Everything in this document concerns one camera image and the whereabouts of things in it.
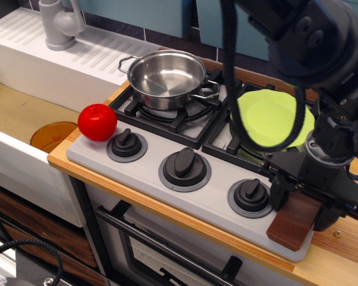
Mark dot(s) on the black right burner grate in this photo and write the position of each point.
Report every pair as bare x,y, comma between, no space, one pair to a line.
225,145

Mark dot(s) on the white toy sink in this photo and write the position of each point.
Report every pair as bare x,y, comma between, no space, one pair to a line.
41,86

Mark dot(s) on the wooden drawer fronts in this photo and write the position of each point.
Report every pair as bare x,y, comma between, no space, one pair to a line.
22,219

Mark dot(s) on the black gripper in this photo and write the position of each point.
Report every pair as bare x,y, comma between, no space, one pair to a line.
318,172

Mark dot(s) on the brown chocolate bar block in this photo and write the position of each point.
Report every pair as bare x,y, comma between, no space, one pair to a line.
294,221

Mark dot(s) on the stainless steel pot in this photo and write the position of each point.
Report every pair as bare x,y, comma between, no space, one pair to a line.
167,80

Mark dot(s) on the black stove knob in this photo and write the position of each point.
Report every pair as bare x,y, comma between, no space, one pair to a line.
250,198
185,171
126,147

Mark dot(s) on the black burner grate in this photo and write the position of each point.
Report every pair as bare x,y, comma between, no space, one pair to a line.
187,126
225,145

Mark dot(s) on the black middle stove knob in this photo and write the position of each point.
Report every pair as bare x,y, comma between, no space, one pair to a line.
185,171

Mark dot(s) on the light green plate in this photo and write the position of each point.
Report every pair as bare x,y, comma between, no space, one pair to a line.
267,115

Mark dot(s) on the black right stove knob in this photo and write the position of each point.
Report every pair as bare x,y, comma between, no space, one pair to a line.
250,198

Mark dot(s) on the black left burner grate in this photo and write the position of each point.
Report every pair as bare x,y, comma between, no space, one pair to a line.
187,126

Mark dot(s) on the black oven door handle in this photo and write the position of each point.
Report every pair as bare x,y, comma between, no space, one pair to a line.
115,218

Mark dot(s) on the grey toy faucet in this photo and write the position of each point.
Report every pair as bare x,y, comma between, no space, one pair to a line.
61,26

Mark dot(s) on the orange plastic bowl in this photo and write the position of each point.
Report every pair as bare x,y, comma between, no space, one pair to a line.
50,136

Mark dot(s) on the black left stove knob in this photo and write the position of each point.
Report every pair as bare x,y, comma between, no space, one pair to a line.
126,147

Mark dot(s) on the teal wall cabinet right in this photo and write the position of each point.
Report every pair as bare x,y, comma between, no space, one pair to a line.
250,42

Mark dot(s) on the grey toy stove top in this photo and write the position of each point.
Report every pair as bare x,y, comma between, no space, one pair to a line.
208,203

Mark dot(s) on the red toy apple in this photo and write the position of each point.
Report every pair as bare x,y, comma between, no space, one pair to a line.
97,122

